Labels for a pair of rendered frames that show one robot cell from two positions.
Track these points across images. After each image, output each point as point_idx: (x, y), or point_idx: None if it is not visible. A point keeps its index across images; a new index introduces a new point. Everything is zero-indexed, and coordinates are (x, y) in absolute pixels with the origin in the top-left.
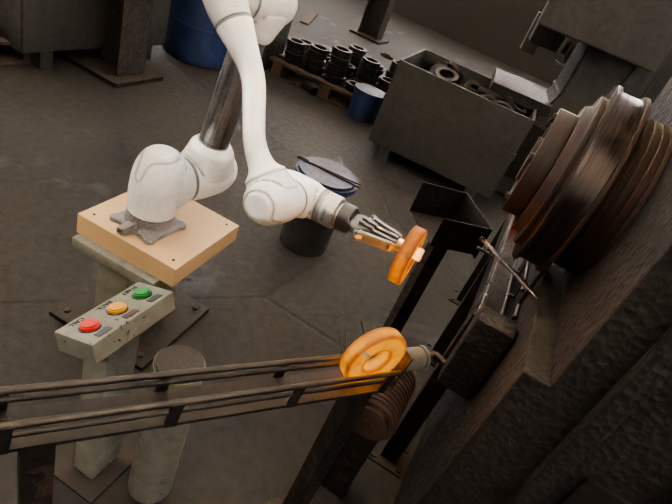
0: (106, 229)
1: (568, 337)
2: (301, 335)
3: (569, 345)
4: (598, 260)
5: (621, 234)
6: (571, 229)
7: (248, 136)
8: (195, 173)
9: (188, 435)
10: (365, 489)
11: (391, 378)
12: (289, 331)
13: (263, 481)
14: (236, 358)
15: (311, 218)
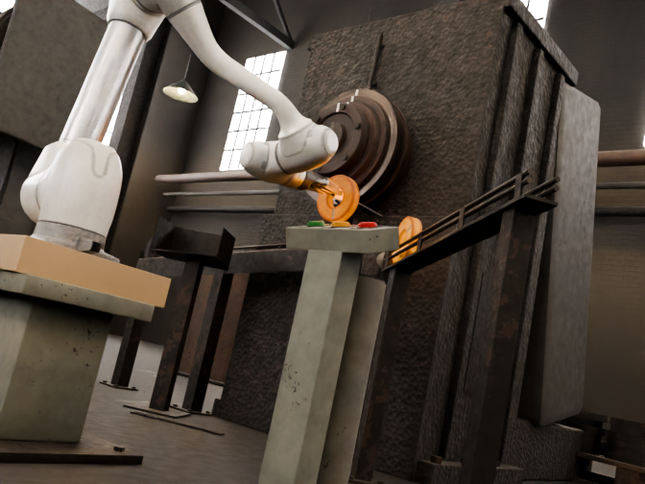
0: (75, 250)
1: (441, 205)
2: (127, 420)
3: (451, 204)
4: (402, 179)
5: (410, 158)
6: (399, 157)
7: (281, 95)
8: None
9: (255, 476)
10: None
11: None
12: (116, 420)
13: None
14: (146, 440)
15: (289, 179)
